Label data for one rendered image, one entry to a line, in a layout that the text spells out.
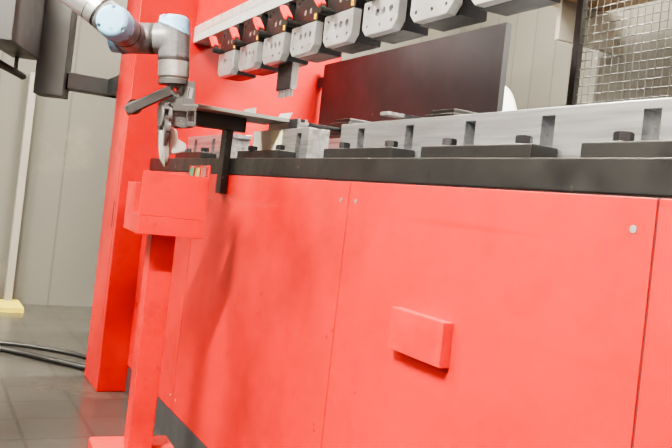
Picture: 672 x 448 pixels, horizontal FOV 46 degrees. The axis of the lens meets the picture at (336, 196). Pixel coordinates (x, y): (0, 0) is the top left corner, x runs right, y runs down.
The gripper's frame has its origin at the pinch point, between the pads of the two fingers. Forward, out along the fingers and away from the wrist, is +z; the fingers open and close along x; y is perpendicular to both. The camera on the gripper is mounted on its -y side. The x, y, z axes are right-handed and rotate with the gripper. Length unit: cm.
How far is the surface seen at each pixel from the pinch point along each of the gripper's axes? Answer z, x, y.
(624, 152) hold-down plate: -2, -113, 37
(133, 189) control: 7.2, 5.9, -5.7
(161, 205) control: 10.6, -4.9, -0.9
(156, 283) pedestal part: 30.1, 2.1, -0.1
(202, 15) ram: -56, 97, 33
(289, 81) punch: -24.0, 16.4, 38.3
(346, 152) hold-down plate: -3.0, -36.7, 32.4
